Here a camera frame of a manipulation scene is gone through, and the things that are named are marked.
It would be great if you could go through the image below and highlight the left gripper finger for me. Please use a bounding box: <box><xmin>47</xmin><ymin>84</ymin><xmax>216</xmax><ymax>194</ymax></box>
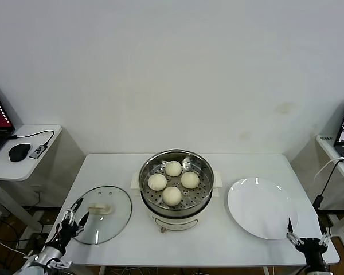
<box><xmin>62</xmin><ymin>197</ymin><xmax>84</xmax><ymax>223</ymax></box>
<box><xmin>77</xmin><ymin>210</ymin><xmax>91</xmax><ymax>230</ymax></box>

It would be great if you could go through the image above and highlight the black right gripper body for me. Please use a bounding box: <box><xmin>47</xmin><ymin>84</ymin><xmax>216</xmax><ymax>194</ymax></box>
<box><xmin>297</xmin><ymin>237</ymin><xmax>326</xmax><ymax>259</ymax></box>

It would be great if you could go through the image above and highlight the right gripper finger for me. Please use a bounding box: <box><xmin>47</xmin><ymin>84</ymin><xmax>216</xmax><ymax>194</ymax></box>
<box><xmin>317</xmin><ymin>226</ymin><xmax>333</xmax><ymax>248</ymax></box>
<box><xmin>285</xmin><ymin>217</ymin><xmax>303</xmax><ymax>248</ymax></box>

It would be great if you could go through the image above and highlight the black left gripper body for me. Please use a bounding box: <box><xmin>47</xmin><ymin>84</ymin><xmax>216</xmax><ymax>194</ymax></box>
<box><xmin>56</xmin><ymin>219</ymin><xmax>84</xmax><ymax>245</ymax></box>

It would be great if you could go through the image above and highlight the glass lid with cream handle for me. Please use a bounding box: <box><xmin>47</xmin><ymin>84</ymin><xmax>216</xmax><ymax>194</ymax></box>
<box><xmin>67</xmin><ymin>185</ymin><xmax>132</xmax><ymax>245</ymax></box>

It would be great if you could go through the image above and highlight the small black usb hub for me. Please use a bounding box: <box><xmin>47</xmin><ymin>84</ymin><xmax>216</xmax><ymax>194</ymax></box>
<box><xmin>28</xmin><ymin>144</ymin><xmax>45</xmax><ymax>160</ymax></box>

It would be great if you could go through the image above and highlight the black computer mouse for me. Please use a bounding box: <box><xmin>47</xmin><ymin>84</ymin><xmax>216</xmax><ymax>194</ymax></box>
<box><xmin>8</xmin><ymin>143</ymin><xmax>32</xmax><ymax>163</ymax></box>

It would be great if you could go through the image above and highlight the white steamed baozi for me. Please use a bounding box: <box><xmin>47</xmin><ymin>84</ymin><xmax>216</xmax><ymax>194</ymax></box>
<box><xmin>162</xmin><ymin>186</ymin><xmax>182</xmax><ymax>206</ymax></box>
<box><xmin>180</xmin><ymin>171</ymin><xmax>201</xmax><ymax>190</ymax></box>
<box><xmin>164</xmin><ymin>160</ymin><xmax>182</xmax><ymax>178</ymax></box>
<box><xmin>147</xmin><ymin>173</ymin><xmax>167</xmax><ymax>191</ymax></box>

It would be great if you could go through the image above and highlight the black usb cable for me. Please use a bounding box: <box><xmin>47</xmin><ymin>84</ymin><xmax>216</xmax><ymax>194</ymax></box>
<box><xmin>7</xmin><ymin>129</ymin><xmax>54</xmax><ymax>144</ymax></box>

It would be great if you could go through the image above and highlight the stainless steel steamer basket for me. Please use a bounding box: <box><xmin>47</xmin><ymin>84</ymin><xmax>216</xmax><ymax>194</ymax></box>
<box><xmin>139</xmin><ymin>148</ymin><xmax>215</xmax><ymax>214</ymax></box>

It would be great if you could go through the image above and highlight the black power adapter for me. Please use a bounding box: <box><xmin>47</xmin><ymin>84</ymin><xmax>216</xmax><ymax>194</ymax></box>
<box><xmin>313</xmin><ymin>194</ymin><xmax>325</xmax><ymax>211</ymax></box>

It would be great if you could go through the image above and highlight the white round plate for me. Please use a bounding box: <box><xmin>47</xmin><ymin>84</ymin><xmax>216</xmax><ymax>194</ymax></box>
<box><xmin>227</xmin><ymin>176</ymin><xmax>299</xmax><ymax>240</ymax></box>

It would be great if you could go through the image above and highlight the white side table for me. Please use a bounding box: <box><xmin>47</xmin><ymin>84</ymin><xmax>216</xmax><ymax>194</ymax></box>
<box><xmin>0</xmin><ymin>123</ymin><xmax>86</xmax><ymax>240</ymax></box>
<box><xmin>289</xmin><ymin>133</ymin><xmax>344</xmax><ymax>253</ymax></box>

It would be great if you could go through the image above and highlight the cream electric cooker base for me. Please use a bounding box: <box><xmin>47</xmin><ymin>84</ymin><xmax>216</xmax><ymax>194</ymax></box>
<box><xmin>130</xmin><ymin>170</ymin><xmax>224</xmax><ymax>233</ymax></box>

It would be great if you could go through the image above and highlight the black laptop power cable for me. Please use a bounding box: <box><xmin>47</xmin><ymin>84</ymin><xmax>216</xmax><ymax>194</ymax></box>
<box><xmin>318</xmin><ymin>159</ymin><xmax>344</xmax><ymax>201</ymax></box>

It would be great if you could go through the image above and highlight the white laptop cable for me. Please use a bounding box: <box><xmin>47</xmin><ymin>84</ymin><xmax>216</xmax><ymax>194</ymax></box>
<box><xmin>314</xmin><ymin>156</ymin><xmax>344</xmax><ymax>182</ymax></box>

